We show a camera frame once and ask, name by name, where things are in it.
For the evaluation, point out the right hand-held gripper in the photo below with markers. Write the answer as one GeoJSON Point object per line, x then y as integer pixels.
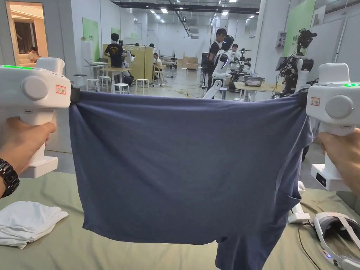
{"type": "Point", "coordinates": [332, 107]}

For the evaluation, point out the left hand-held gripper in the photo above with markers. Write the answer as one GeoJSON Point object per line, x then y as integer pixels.
{"type": "Point", "coordinates": [42, 90]}

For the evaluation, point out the dark blue shirt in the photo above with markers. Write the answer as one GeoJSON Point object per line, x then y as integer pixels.
{"type": "Point", "coordinates": [182, 168]}

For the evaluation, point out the person's right hand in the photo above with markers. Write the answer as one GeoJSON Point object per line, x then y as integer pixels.
{"type": "Point", "coordinates": [344, 157]}

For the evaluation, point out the person's left hand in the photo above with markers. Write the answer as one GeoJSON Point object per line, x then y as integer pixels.
{"type": "Point", "coordinates": [22, 140]}

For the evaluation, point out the black robot on white column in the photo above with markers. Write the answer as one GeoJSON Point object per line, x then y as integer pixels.
{"type": "Point", "coordinates": [295, 67]}

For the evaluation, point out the spare white hand-held gripper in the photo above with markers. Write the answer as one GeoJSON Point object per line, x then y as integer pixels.
{"type": "Point", "coordinates": [299, 216]}

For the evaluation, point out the white humanoid robot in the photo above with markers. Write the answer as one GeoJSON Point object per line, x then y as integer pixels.
{"type": "Point", "coordinates": [222, 63]}

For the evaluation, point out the white headset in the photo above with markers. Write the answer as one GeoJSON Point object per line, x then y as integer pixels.
{"type": "Point", "coordinates": [329, 227]}

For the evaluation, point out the folded white cloth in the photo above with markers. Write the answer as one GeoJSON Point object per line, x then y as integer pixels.
{"type": "Point", "coordinates": [28, 222]}

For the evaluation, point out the wooden carton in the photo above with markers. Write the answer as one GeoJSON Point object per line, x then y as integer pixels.
{"type": "Point", "coordinates": [190, 63]}

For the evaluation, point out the bed with pale green sheet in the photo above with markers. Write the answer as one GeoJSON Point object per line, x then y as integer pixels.
{"type": "Point", "coordinates": [112, 253]}

